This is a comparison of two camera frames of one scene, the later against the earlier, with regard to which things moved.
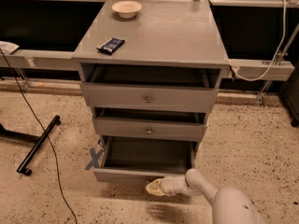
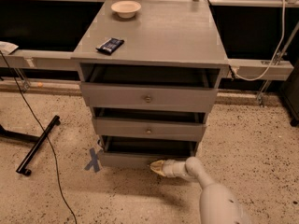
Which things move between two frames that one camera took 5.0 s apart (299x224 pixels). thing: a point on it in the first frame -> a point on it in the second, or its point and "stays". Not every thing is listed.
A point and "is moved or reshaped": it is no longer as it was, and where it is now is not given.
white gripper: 167,188 -> 168,168
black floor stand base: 6,133 stays
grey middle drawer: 114,123 stays
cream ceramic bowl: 127,9 stays
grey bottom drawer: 135,160 is moved or reshaped
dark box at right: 291,92 stays
